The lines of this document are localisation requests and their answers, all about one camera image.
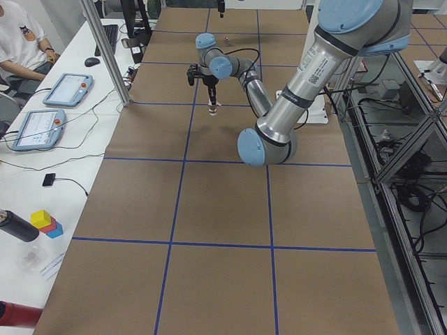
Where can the small black box device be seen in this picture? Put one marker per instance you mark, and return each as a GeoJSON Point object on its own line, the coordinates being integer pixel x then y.
{"type": "Point", "coordinates": [49, 179]}

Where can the white and chrome PPR valve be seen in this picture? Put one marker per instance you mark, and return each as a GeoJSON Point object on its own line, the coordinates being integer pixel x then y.
{"type": "Point", "coordinates": [213, 107]}

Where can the black computer mouse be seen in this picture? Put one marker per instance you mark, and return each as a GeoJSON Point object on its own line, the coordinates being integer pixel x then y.
{"type": "Point", "coordinates": [91, 61]}

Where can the brown paper table mat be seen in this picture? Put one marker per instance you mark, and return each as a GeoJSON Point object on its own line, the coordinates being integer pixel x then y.
{"type": "Point", "coordinates": [179, 236]}

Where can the aluminium frame post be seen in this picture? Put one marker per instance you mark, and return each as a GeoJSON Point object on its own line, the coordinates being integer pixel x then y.
{"type": "Point", "coordinates": [95, 24]}

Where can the person in white shirt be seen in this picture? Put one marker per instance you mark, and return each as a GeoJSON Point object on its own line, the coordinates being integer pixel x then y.
{"type": "Point", "coordinates": [27, 56]}

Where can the black cylinder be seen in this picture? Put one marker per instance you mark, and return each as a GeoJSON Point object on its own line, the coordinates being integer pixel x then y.
{"type": "Point", "coordinates": [16, 226]}

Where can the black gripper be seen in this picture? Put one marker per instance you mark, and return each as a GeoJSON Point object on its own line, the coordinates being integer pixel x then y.
{"type": "Point", "coordinates": [209, 82]}

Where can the lower blue teach pendant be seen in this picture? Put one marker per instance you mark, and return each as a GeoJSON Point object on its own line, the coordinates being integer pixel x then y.
{"type": "Point", "coordinates": [41, 129]}

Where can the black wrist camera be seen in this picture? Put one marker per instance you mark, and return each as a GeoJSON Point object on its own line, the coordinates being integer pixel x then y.
{"type": "Point", "coordinates": [192, 74]}

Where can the red block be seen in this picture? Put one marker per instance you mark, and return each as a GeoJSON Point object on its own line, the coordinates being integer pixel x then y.
{"type": "Point", "coordinates": [49, 228]}

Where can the upper blue teach pendant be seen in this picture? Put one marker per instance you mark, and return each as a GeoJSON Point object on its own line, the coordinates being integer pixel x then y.
{"type": "Point", "coordinates": [69, 90]}

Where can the black keyboard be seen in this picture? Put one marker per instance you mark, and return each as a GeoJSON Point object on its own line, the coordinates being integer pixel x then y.
{"type": "Point", "coordinates": [111, 33]}

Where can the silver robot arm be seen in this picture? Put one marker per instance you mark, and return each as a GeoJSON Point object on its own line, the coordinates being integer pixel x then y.
{"type": "Point", "coordinates": [345, 29]}

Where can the blue block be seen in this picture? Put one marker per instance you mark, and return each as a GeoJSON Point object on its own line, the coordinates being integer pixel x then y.
{"type": "Point", "coordinates": [57, 232]}

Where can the yellow block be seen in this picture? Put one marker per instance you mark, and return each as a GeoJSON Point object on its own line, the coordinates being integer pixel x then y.
{"type": "Point", "coordinates": [41, 219]}

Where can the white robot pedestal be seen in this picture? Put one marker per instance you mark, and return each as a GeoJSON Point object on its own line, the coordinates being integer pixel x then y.
{"type": "Point", "coordinates": [314, 115]}

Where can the red cylinder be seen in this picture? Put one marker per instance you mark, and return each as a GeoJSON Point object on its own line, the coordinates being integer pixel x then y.
{"type": "Point", "coordinates": [17, 315]}

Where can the blue teach pendant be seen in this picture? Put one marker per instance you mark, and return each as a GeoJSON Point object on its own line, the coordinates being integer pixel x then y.
{"type": "Point", "coordinates": [41, 129]}
{"type": "Point", "coordinates": [69, 90]}

